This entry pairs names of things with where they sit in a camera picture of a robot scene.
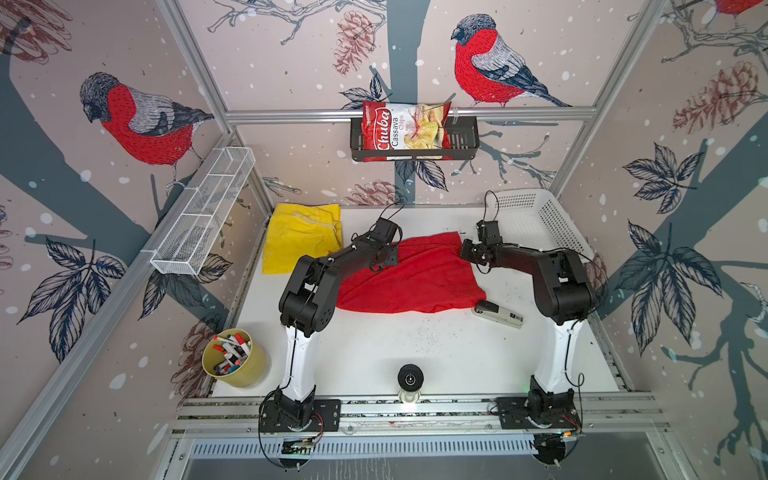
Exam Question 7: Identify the red shorts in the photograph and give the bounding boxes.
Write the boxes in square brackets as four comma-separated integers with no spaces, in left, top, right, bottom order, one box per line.
[337,232,487,314]

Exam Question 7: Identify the white plastic basket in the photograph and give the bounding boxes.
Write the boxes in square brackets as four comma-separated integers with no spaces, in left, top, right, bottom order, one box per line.
[484,189,594,261]

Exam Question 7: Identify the yellow shorts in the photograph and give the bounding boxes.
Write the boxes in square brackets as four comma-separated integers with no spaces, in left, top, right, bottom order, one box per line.
[262,203,343,275]

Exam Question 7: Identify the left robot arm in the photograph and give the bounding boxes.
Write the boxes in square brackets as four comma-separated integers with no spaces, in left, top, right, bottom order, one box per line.
[274,231,397,425]

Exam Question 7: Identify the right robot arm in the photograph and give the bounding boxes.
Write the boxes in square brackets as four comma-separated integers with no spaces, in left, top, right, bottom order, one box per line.
[460,240,597,426]

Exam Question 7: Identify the grey stapler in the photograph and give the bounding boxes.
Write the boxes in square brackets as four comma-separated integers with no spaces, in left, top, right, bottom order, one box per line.
[473,300,524,329]

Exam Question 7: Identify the red chips bag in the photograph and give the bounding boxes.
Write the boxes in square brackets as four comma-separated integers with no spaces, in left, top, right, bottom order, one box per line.
[361,101,451,162]

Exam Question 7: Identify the yellow marker cup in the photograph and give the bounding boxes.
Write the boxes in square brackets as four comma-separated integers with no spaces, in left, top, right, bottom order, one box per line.
[201,328,271,388]

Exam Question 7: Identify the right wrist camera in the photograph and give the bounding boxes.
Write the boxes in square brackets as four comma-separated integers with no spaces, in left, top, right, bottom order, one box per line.
[476,220,503,246]

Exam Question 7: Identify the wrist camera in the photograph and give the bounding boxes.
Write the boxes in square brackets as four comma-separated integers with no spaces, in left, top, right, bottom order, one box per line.
[476,220,503,246]
[370,217,401,244]

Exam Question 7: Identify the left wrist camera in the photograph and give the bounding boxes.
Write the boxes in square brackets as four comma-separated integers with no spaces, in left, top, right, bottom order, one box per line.
[370,217,401,244]

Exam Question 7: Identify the black wall basket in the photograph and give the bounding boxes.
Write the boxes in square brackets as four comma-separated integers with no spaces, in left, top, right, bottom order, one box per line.
[349,116,480,162]

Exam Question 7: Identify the black round camera knob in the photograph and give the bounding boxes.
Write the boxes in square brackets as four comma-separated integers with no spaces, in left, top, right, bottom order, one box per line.
[397,364,424,404]

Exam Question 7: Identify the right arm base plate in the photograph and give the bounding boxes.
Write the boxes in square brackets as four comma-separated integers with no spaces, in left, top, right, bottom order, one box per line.
[495,395,582,430]

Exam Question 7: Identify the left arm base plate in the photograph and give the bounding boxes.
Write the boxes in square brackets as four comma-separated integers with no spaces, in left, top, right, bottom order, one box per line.
[259,399,341,433]

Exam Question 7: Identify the white wire mesh shelf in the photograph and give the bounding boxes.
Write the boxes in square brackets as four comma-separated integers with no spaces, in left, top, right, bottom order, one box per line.
[150,146,255,276]

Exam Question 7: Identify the aluminium front rail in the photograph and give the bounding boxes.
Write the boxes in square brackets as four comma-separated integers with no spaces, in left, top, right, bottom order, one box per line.
[169,391,670,438]

